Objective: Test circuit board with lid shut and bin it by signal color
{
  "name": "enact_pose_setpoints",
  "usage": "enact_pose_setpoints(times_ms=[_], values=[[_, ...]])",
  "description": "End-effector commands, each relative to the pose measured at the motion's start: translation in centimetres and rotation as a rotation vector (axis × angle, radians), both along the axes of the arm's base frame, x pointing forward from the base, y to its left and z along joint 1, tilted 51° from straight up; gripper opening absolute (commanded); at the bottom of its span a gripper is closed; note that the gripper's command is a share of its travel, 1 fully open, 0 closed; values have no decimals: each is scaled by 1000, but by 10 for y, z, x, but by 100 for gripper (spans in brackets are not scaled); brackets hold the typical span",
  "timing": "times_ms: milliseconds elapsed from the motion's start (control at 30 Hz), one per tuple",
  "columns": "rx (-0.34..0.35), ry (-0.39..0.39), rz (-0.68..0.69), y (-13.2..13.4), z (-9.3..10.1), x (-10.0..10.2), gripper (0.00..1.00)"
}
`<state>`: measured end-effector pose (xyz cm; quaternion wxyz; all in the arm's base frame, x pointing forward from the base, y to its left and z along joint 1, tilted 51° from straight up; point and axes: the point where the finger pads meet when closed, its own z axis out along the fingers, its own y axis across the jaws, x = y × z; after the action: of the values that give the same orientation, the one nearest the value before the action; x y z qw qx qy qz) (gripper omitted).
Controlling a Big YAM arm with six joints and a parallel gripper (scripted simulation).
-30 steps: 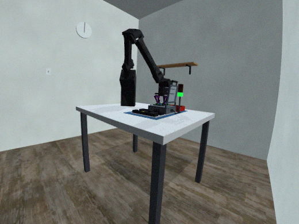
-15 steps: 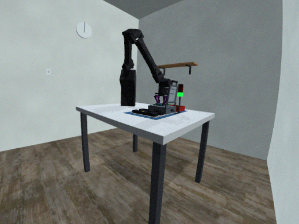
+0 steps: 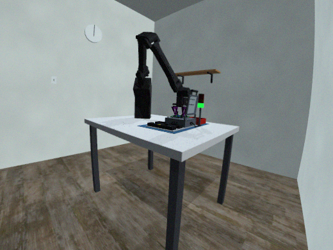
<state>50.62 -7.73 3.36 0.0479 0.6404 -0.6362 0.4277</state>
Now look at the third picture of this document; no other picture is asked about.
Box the red tray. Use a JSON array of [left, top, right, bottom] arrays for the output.
[[196, 117, 206, 125]]

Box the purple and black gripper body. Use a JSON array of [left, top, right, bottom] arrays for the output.
[[172, 97, 187, 108]]

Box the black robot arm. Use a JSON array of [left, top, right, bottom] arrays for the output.
[[135, 32, 191, 104]]

